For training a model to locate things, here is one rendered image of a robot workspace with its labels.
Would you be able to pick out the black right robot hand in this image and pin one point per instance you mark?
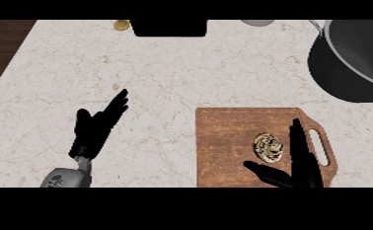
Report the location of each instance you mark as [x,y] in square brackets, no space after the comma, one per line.
[304,161]

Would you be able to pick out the black appliance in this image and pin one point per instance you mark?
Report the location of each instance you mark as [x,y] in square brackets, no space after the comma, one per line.
[168,28]

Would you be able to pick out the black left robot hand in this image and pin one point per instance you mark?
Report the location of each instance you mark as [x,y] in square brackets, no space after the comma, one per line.
[95,129]

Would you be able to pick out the brown wooden cutting board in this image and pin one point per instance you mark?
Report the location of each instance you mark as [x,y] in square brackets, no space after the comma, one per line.
[227,148]

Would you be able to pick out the dark grey pot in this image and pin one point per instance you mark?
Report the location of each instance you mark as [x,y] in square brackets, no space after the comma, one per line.
[342,62]

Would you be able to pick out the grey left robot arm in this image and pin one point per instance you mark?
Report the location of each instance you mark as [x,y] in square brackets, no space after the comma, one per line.
[70,176]

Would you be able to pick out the pale grey round object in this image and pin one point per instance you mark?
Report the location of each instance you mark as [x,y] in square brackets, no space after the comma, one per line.
[257,22]

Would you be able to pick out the small golden round object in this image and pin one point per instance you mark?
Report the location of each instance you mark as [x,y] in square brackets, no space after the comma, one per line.
[121,25]

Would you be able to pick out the cupcake with pale frosting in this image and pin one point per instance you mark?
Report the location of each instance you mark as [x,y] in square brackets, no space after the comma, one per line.
[269,147]

